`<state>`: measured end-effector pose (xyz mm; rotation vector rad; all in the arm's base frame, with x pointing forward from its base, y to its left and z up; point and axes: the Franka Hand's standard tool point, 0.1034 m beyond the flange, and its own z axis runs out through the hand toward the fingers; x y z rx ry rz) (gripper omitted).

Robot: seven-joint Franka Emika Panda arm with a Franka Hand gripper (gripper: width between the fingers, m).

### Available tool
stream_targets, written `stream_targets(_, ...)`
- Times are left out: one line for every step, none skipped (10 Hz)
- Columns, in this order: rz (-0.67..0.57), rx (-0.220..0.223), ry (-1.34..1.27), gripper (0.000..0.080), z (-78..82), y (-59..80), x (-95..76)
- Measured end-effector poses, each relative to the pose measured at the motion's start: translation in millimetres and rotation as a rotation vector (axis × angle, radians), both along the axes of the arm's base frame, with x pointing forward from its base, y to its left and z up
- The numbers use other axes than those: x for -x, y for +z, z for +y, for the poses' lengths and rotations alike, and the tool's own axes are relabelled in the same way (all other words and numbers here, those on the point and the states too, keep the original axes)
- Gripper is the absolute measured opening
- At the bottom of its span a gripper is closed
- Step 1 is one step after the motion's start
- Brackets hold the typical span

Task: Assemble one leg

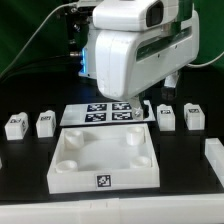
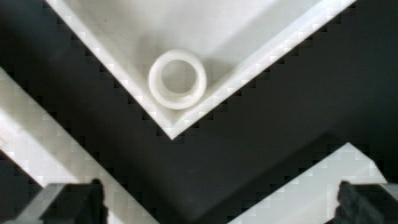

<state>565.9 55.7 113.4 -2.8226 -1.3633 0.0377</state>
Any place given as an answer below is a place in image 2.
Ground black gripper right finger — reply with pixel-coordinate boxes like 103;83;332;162
332;181;398;224

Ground white obstacle fence wall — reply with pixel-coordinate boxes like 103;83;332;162
0;68;158;224

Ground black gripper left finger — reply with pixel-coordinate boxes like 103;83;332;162
16;179;108;224

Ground white square tabletop part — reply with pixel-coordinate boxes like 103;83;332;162
44;0;355;137

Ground white table leg with tag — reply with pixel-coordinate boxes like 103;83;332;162
227;143;387;224

